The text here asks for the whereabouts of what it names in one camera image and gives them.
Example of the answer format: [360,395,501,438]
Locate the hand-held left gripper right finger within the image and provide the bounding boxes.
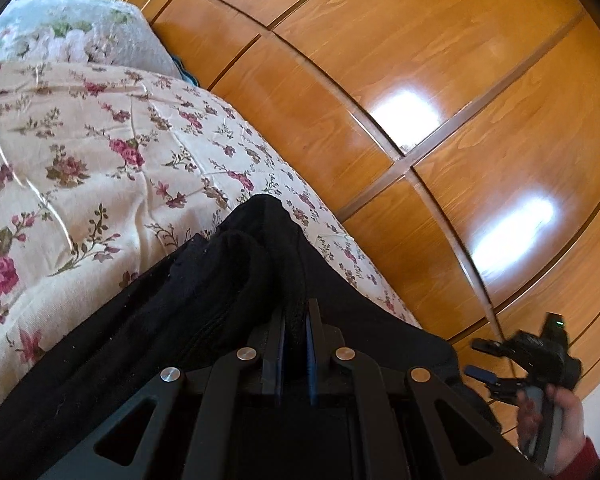
[305,298,556,480]

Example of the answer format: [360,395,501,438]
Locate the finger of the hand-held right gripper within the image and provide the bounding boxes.
[471,338,512,359]
[464,365,523,402]

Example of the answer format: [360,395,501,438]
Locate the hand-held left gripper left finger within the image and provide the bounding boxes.
[30,306,287,480]

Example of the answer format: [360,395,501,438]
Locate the black pants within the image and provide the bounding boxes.
[0,194,503,480]

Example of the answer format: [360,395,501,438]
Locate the person's right hand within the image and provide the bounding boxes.
[516,385,589,476]

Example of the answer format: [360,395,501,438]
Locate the floral bedspread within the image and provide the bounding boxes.
[0,60,423,403]

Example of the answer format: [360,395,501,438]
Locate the wooden wardrobe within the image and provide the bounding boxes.
[115,0,600,403]

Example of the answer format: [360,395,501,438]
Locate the floral pillow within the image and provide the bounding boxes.
[0,0,181,80]

